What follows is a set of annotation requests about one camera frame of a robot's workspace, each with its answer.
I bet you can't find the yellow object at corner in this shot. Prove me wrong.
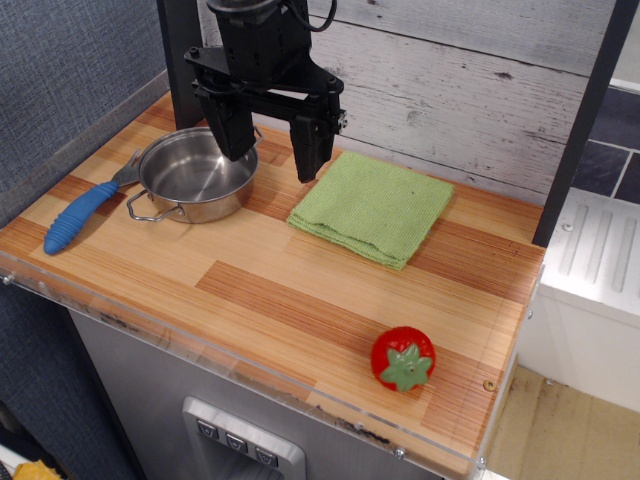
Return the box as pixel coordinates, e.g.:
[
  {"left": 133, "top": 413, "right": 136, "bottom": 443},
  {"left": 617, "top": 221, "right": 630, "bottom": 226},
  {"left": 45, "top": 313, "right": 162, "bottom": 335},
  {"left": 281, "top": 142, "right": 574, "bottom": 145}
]
[{"left": 13, "top": 461, "right": 62, "bottom": 480}]

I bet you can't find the red toy strawberry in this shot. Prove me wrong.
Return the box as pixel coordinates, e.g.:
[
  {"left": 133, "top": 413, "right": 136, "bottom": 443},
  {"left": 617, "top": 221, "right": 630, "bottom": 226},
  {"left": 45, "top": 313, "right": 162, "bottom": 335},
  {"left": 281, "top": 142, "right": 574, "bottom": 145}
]
[{"left": 370, "top": 326, "right": 436, "bottom": 392}]

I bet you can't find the stainless steel pot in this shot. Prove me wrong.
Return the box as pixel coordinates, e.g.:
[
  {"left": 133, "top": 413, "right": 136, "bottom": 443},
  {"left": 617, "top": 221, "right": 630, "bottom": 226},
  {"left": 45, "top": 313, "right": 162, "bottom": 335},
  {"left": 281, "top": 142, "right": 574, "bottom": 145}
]
[{"left": 126, "top": 127, "right": 259, "bottom": 224}]

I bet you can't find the clear acrylic table guard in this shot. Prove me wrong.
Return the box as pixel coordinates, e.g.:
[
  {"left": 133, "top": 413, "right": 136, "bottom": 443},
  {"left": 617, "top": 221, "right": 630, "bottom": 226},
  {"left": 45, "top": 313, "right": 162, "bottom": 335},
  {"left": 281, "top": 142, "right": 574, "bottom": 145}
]
[{"left": 1, "top": 254, "right": 487, "bottom": 479}]

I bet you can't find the dark frame post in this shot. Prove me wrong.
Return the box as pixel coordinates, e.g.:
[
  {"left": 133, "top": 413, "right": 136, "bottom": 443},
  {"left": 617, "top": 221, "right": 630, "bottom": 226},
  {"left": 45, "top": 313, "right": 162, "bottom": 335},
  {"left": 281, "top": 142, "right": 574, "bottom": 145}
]
[
  {"left": 156, "top": 0, "right": 203, "bottom": 130},
  {"left": 532, "top": 0, "right": 639, "bottom": 247}
]

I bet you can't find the dark right frame post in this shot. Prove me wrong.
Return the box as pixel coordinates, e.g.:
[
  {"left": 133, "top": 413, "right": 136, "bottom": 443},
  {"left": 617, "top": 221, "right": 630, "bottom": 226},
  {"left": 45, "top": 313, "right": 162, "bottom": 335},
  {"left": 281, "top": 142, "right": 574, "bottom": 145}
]
[{"left": 532, "top": 0, "right": 639, "bottom": 247}]

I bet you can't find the dark left frame post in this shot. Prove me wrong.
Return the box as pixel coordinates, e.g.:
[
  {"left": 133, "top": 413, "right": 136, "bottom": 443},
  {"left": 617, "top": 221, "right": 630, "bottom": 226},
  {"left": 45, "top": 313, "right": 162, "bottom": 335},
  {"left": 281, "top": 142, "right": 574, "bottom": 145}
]
[{"left": 156, "top": 0, "right": 203, "bottom": 130}]

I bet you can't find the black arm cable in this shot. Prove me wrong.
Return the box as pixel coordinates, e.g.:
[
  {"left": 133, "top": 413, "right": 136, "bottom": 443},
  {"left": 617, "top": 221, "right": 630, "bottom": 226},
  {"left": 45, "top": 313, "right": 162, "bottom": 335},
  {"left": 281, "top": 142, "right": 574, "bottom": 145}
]
[{"left": 282, "top": 0, "right": 339, "bottom": 34}]

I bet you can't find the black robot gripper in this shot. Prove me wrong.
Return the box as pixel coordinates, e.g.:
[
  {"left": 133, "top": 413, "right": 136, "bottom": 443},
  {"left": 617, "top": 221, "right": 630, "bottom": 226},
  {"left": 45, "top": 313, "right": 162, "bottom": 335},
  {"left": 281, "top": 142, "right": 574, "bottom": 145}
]
[{"left": 185, "top": 12, "right": 346, "bottom": 183}]

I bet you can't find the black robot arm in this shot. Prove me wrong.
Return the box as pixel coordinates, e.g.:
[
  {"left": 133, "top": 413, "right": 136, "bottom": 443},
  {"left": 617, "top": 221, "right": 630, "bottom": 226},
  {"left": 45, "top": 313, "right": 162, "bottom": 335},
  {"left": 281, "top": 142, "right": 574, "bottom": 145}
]
[{"left": 185, "top": 0, "right": 346, "bottom": 183}]

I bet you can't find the green folded cloth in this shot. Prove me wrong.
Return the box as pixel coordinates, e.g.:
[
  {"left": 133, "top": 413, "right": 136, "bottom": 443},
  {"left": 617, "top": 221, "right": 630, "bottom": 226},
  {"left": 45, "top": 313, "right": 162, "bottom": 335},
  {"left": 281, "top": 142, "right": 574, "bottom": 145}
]
[{"left": 287, "top": 152, "right": 454, "bottom": 270}]

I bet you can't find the silver toy fridge cabinet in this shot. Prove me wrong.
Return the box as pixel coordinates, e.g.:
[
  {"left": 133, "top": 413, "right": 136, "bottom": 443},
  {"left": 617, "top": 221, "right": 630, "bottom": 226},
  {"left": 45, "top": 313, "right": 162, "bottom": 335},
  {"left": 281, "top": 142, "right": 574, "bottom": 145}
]
[{"left": 71, "top": 313, "right": 435, "bottom": 479}]

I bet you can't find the white toy sink unit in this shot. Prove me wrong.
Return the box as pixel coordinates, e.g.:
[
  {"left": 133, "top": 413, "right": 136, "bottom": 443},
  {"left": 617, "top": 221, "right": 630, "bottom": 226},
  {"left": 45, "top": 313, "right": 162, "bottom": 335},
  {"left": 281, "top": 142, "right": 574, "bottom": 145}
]
[{"left": 516, "top": 189, "right": 639, "bottom": 411}]

